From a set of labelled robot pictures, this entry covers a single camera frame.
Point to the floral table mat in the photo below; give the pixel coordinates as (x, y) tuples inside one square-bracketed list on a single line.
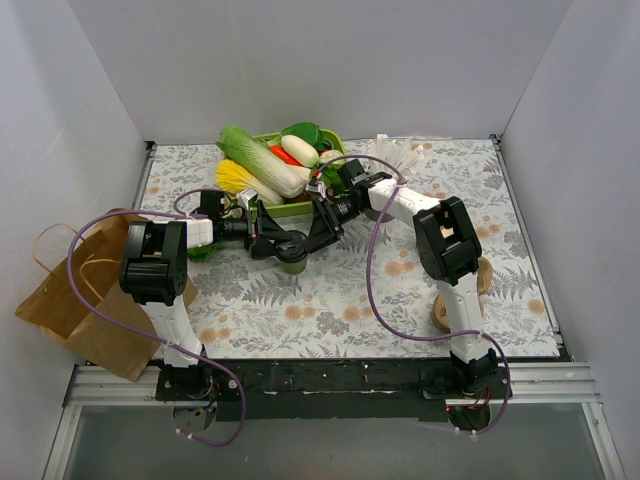
[(368, 295)]

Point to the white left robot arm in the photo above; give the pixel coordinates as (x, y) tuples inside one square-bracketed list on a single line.
[(154, 265)]

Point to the green paper coffee cup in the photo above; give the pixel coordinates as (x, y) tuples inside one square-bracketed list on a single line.
[(294, 267)]

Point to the green napa cabbage toy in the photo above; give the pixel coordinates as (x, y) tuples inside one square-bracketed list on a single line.
[(257, 159)]

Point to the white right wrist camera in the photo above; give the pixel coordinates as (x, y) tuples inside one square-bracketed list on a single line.
[(316, 189)]

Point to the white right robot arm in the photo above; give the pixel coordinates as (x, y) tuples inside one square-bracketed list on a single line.
[(448, 247)]

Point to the brown cardboard cup carrier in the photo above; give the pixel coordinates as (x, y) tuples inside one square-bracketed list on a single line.
[(484, 281)]

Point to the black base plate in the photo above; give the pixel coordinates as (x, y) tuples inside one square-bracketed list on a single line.
[(328, 389)]

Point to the white radish toy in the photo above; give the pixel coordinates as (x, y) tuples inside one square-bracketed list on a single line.
[(300, 150)]

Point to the bok choy toy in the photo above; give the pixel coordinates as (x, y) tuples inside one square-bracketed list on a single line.
[(329, 175)]

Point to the black coffee cup lid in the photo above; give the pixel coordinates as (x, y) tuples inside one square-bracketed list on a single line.
[(292, 247)]

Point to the aluminium frame rail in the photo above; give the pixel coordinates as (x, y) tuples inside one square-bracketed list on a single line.
[(531, 383)]

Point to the yellow napa cabbage toy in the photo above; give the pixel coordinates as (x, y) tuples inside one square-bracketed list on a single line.
[(234, 179)]

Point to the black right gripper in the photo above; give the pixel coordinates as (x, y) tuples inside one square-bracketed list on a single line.
[(328, 218)]

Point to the brown paper bag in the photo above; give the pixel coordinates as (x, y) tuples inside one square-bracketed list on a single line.
[(82, 306)]

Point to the green leafy vegetable toy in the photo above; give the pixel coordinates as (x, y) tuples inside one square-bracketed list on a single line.
[(308, 132)]

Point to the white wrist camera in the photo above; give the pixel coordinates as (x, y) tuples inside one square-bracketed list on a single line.
[(246, 198), (316, 189)]

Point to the small green cabbage toy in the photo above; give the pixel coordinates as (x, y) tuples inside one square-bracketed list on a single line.
[(203, 253)]

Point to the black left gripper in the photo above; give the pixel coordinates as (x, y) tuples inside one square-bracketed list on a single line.
[(253, 228)]

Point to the green plastic tray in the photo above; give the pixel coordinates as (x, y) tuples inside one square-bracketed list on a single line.
[(305, 207)]

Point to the white wrapped straws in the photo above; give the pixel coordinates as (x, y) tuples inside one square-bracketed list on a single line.
[(401, 154)]

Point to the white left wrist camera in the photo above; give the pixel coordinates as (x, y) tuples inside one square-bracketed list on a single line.
[(246, 198)]

